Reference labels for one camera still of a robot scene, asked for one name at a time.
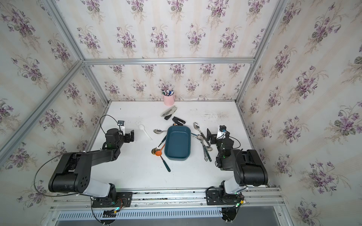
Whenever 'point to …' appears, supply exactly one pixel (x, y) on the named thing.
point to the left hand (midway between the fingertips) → (128, 130)
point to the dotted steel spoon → (209, 149)
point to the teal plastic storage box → (177, 143)
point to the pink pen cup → (169, 100)
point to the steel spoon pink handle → (158, 131)
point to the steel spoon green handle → (207, 153)
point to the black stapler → (178, 121)
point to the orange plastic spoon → (159, 153)
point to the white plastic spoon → (141, 126)
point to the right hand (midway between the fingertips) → (218, 129)
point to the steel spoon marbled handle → (197, 127)
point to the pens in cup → (166, 91)
